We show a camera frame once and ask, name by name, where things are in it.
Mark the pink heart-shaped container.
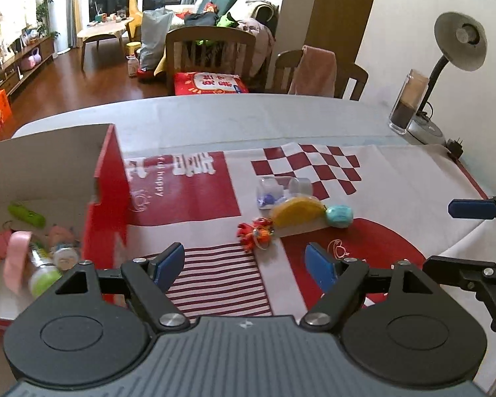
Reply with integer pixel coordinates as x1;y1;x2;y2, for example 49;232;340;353
3;231;34;294

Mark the wooden tv cabinet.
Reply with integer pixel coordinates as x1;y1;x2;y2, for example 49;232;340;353
0;35;56;96

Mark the red printed seat cushion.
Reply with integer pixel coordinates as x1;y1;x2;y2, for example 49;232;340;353
173;71;251;96

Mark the white blue toy figure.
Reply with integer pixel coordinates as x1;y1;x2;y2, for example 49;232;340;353
52;242;81;271

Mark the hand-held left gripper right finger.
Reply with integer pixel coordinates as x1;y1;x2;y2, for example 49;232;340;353
300;242;441;332

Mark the wooden coffee table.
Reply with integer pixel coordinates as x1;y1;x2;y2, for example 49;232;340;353
76;17;134;71

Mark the red orange keychain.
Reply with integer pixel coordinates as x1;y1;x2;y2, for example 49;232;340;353
237;217;275;252

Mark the clear plastic case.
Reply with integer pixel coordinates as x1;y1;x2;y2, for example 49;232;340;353
255;176;313;209

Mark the white green tube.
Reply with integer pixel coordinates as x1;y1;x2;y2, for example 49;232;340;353
28;242;62;298

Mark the green oblong toy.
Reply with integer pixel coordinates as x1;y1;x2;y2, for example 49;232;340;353
7;202;47;228

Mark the glass jar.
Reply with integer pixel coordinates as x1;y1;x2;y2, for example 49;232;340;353
389;68;431;135

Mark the teal oval case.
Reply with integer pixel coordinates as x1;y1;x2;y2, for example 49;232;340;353
325;204;354;229

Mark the pink binder clip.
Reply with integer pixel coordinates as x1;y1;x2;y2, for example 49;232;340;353
0;221;13;261

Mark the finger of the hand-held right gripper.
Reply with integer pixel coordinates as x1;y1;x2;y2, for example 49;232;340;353
423;255;496;333
448;190;496;228

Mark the grey blue bag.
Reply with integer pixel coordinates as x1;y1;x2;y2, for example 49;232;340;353
138;8;175;73

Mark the yellow half-round toy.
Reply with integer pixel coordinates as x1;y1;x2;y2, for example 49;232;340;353
269;197;329;232

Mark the grey desk lamp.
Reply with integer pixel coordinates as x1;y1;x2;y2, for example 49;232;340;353
409;12;488;143

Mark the pink doll figure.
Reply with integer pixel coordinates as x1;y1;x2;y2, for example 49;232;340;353
45;223;77;249

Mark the wooden slatted chair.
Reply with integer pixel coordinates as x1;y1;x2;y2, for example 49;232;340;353
165;27;257;96

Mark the pink towel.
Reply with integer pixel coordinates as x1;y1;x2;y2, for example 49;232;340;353
288;45;337;98

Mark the sofa with clothes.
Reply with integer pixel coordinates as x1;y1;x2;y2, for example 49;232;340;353
165;0;279;79

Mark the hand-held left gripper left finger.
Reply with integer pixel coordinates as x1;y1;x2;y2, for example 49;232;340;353
54;242;187;332

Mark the red white printed table mat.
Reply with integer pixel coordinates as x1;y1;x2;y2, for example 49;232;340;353
122;143;492;319

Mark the yellow giraffe figure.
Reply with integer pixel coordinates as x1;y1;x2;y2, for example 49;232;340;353
123;0;145;44

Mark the black power plug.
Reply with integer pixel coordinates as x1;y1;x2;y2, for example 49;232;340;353
446;136;466;160

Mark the green potted plant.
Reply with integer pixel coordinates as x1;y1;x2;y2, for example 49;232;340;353
36;0;61;38

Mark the red cardboard box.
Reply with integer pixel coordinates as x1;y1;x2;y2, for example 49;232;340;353
0;123;132;332

